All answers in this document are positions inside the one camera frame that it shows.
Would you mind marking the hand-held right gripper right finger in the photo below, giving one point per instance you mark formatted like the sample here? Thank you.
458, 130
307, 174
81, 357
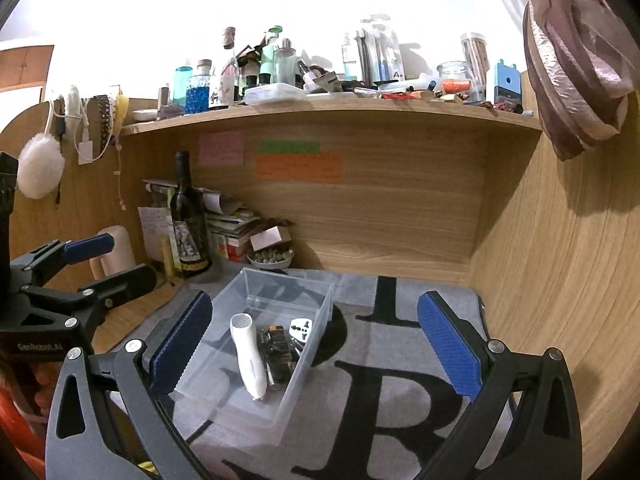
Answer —
450, 350

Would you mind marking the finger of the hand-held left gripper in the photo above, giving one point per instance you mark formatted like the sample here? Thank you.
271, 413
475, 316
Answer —
125, 281
87, 249

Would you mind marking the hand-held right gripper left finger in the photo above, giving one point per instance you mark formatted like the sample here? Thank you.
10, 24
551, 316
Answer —
180, 350

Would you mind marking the white handheld device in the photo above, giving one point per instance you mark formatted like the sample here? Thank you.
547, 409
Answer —
247, 355

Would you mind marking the small black adapter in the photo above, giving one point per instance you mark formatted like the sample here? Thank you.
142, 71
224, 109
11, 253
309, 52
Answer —
273, 337

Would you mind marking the black electronic gadget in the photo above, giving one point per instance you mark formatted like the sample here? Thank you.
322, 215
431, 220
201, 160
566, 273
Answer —
279, 371

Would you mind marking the clear plastic storage box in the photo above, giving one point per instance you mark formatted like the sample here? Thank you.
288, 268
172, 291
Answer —
280, 420

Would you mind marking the white travel plug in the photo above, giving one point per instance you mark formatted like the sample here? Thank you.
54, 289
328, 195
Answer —
302, 329

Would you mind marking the person's left hand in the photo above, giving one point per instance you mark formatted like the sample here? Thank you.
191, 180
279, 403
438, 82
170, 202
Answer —
40, 382

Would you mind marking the cream cylinder cushion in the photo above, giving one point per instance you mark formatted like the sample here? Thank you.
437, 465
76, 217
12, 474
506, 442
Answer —
117, 255

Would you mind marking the handwritten paper note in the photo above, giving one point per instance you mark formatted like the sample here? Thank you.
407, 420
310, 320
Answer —
152, 230

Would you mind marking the dark wine bottle elephant label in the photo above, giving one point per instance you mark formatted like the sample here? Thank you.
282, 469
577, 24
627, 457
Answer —
187, 220

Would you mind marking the rolled printed magazine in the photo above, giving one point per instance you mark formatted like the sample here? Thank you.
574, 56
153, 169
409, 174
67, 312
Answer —
157, 187

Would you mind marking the white fluffy powder puff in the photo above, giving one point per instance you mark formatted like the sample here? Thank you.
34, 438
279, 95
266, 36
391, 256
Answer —
40, 165

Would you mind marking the white hanging tag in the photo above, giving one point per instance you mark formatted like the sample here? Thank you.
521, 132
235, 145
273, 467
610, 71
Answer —
87, 151

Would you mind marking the grey mat with black letters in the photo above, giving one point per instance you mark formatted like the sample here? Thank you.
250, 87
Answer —
345, 385

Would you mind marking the small red box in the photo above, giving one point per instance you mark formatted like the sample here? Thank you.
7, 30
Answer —
236, 252

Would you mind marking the stack of papers and booklets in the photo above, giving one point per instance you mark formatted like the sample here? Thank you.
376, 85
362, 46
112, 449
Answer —
227, 225

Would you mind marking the curled white paper sheet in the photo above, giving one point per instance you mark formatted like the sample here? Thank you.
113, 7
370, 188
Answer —
215, 200

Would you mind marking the white bowl of marbles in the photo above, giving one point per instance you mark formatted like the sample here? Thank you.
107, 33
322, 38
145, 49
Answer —
270, 262

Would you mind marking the lace ribbon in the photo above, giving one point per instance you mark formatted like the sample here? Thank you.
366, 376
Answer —
105, 112

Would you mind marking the blank white card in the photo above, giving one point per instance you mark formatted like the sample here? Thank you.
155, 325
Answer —
270, 238

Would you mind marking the pink sticky note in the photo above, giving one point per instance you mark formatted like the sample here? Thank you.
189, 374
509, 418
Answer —
222, 147

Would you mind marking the blue plastic bottle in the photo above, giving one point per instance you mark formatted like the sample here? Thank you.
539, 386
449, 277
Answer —
182, 85

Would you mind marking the glass bottle with blue beads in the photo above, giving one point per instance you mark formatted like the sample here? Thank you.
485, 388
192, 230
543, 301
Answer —
202, 92

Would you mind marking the orange sticky note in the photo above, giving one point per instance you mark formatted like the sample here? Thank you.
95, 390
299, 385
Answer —
300, 169

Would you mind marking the green sticky note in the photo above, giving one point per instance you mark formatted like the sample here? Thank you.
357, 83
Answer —
290, 147

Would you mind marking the clear bottle with cork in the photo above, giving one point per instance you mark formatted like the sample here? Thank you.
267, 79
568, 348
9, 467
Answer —
230, 75

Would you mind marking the white plastic lidded container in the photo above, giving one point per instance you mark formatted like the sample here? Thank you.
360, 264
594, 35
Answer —
275, 94

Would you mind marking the wooden shelf board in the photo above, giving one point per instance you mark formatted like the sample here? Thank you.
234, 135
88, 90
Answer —
325, 112

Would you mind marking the green pump bottle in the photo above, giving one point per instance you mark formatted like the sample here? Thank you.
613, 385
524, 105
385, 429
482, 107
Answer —
270, 60

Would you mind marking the blue rectangular case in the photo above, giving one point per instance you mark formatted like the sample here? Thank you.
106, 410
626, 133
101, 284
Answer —
507, 87

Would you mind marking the clear glass bottle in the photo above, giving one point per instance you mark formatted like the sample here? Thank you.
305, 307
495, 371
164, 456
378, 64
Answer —
285, 65

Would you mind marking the glass jar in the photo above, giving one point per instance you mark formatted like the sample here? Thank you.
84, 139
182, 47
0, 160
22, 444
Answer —
454, 76

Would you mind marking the clear tube of sticks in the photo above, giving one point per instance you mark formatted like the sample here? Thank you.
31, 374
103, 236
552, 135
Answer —
475, 60

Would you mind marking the clear toothbrush package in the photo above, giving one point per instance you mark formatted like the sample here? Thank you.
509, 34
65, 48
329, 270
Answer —
380, 55

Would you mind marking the pink brown hanging cloth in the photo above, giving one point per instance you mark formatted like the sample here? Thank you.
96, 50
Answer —
570, 70

